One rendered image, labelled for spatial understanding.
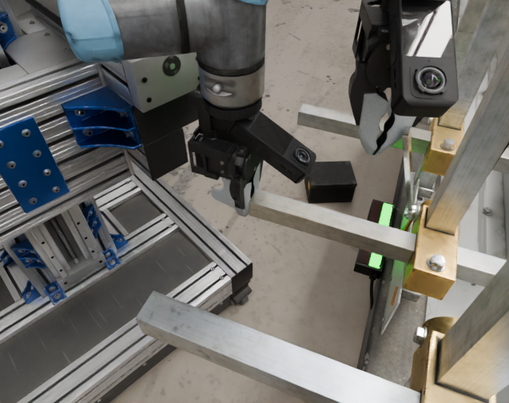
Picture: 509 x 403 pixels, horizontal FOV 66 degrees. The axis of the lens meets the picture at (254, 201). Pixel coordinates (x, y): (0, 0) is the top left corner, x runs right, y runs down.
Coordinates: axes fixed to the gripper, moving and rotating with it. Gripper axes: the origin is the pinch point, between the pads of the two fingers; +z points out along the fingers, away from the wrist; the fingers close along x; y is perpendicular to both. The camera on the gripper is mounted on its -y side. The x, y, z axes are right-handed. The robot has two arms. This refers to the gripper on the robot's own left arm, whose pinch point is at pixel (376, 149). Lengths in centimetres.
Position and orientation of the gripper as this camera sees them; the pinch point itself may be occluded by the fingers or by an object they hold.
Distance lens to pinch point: 47.7
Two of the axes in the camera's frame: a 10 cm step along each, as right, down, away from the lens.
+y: 0.3, -7.4, 6.7
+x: -10.0, -0.3, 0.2
